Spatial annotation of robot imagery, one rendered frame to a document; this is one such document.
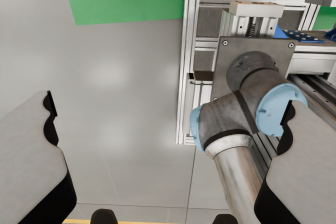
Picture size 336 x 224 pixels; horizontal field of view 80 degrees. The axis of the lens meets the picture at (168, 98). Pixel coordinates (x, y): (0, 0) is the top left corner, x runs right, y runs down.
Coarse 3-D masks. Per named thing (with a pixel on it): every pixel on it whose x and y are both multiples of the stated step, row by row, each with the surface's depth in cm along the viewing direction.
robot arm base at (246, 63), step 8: (240, 56) 60; (248, 56) 58; (256, 56) 57; (264, 56) 57; (232, 64) 60; (240, 64) 59; (248, 64) 56; (256, 64) 55; (264, 64) 54; (272, 64) 55; (232, 72) 60; (240, 72) 57; (248, 72) 54; (232, 80) 60; (240, 80) 56; (232, 88) 61
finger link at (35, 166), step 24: (48, 96) 10; (0, 120) 8; (24, 120) 8; (48, 120) 9; (0, 144) 7; (24, 144) 7; (48, 144) 7; (0, 168) 6; (24, 168) 6; (48, 168) 6; (0, 192) 6; (24, 192) 6; (48, 192) 6; (72, 192) 7; (0, 216) 5; (24, 216) 5; (48, 216) 6
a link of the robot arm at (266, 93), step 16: (256, 80) 49; (272, 80) 46; (240, 96) 48; (256, 96) 46; (272, 96) 42; (288, 96) 42; (256, 112) 44; (272, 112) 43; (256, 128) 47; (272, 128) 45
